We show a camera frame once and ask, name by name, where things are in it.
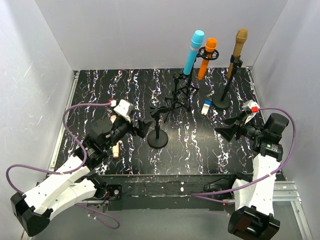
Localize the black round-base clamp stand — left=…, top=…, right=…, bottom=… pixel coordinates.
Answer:
left=211, top=55, right=243, bottom=110

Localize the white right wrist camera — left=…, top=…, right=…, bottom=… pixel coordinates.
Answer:
left=242, top=100, right=260, bottom=125

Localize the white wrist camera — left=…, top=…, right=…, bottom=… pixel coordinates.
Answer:
left=109, top=99, right=134, bottom=123
left=242, top=100, right=260, bottom=125

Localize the black tripod shock-mount stand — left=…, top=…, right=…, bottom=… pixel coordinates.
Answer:
left=185, top=50, right=219, bottom=103

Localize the gold toy microphone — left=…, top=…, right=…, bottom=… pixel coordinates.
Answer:
left=227, top=28, right=249, bottom=79

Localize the orange toy microphone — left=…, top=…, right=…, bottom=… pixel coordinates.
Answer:
left=197, top=37, right=218, bottom=80

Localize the pink toy microphone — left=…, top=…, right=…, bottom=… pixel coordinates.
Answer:
left=110, top=115, right=120, bottom=159

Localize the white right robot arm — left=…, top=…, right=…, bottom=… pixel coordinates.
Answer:
left=215, top=111, right=289, bottom=240

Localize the blue and white block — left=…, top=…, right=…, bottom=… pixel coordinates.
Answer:
left=201, top=100, right=211, bottom=116

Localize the black small tripod stand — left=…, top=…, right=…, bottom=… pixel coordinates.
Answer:
left=163, top=73, right=191, bottom=123

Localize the aluminium frame rail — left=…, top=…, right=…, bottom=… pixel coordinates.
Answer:
left=47, top=70, right=80, bottom=171

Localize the blue toy microphone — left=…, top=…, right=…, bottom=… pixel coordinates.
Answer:
left=183, top=30, right=205, bottom=75

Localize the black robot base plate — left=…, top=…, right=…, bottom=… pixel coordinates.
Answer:
left=98, top=174, right=235, bottom=214

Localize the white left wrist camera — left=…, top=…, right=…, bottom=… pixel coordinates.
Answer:
left=109, top=99, right=134, bottom=123

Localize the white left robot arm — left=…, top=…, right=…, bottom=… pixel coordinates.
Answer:
left=10, top=115, right=152, bottom=237

